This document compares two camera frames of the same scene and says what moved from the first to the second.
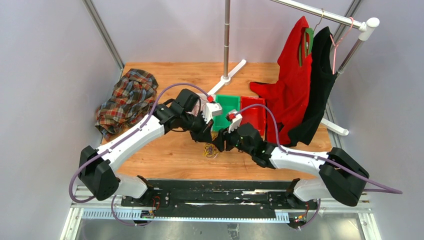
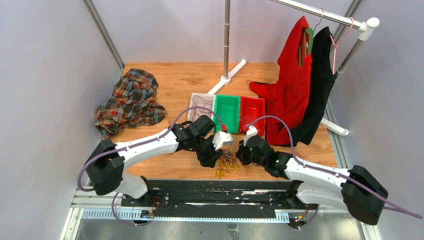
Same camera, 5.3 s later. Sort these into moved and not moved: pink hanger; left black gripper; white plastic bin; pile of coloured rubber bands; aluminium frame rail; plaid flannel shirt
Moved: left black gripper; pile of coloured rubber bands
Not moved: plaid flannel shirt; white plastic bin; pink hanger; aluminium frame rail
